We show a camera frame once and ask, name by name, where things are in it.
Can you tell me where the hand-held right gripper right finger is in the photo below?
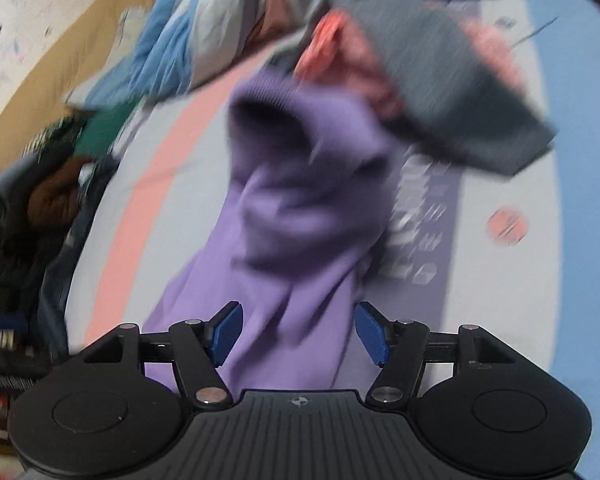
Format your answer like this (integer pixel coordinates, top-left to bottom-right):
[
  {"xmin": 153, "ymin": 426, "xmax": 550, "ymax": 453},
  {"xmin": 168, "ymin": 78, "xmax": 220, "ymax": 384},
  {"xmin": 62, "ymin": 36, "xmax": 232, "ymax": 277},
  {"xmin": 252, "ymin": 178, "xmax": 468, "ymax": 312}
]
[{"xmin": 354, "ymin": 301, "xmax": 519, "ymax": 405}]

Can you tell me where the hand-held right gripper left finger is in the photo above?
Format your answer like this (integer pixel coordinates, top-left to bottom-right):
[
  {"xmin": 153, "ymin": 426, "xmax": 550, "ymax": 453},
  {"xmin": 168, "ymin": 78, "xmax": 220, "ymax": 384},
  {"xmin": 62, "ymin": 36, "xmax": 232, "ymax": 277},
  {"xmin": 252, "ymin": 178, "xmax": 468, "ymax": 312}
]
[{"xmin": 82, "ymin": 301, "xmax": 244, "ymax": 408}]

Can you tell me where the purple sweatshirt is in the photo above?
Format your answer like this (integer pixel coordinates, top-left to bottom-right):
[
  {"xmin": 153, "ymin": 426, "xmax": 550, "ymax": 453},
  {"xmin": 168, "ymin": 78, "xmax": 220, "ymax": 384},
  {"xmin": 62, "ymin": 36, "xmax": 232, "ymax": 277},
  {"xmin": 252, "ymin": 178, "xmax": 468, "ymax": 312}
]
[{"xmin": 142, "ymin": 72, "xmax": 406, "ymax": 396}]

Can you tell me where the pile of dark clothes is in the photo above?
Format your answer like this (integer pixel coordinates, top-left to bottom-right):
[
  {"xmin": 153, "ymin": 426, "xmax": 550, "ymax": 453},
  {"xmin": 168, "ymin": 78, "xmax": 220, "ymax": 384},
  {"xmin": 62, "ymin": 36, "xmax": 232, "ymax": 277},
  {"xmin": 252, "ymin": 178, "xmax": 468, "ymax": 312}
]
[{"xmin": 0, "ymin": 150, "xmax": 121, "ymax": 316}]

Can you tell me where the printed pastel bed sheet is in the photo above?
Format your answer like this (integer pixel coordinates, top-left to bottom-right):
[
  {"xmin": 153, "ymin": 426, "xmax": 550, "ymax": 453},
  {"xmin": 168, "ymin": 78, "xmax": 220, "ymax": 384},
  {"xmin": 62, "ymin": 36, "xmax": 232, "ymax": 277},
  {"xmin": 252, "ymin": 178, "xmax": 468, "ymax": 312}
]
[{"xmin": 62, "ymin": 0, "xmax": 600, "ymax": 396}]

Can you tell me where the green cloth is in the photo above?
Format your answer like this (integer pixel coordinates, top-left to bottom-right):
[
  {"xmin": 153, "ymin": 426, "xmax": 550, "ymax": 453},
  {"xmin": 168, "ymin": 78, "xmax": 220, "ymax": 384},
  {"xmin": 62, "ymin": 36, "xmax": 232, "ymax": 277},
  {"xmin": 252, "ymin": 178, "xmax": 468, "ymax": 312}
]
[{"xmin": 74, "ymin": 99, "xmax": 148, "ymax": 162}]

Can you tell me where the grey and pink garment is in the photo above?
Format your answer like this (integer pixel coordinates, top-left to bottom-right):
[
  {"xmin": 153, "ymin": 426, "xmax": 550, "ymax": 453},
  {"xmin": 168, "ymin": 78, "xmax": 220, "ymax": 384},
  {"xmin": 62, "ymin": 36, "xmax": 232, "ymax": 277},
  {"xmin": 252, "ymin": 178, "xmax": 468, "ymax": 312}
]
[{"xmin": 267, "ymin": 0, "xmax": 558, "ymax": 178}]

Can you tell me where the blue and grey quilt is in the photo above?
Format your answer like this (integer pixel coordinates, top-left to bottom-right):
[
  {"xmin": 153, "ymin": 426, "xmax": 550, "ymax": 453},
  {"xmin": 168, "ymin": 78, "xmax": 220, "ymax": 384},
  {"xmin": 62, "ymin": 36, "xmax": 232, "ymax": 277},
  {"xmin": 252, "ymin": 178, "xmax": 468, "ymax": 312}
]
[{"xmin": 67, "ymin": 0, "xmax": 600, "ymax": 111}]

